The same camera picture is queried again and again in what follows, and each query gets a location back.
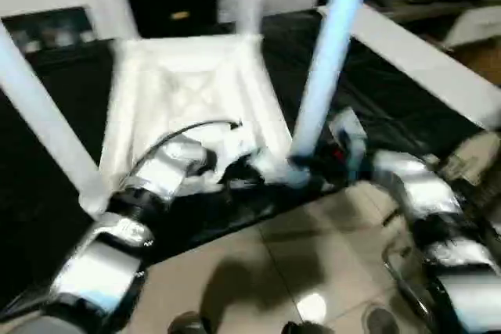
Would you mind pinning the white plastic table top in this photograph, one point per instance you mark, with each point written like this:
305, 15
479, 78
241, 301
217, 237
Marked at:
172, 84

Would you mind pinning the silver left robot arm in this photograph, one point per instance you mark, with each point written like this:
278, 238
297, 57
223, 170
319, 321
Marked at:
149, 185

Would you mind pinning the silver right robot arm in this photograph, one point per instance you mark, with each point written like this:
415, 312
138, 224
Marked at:
423, 193

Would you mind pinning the black work mat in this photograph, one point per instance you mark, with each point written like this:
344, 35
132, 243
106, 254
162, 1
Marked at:
391, 91

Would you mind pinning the white sheet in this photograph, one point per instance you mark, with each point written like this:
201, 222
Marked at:
423, 52

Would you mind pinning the small yellow label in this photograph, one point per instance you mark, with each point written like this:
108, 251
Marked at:
180, 15

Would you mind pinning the brown low bench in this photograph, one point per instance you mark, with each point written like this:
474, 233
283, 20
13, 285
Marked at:
430, 5

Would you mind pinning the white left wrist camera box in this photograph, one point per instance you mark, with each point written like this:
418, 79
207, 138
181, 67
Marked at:
235, 146

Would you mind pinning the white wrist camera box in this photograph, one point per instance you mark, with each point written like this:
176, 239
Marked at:
348, 127
235, 146

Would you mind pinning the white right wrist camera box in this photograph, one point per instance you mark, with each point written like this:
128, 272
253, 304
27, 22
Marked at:
348, 127

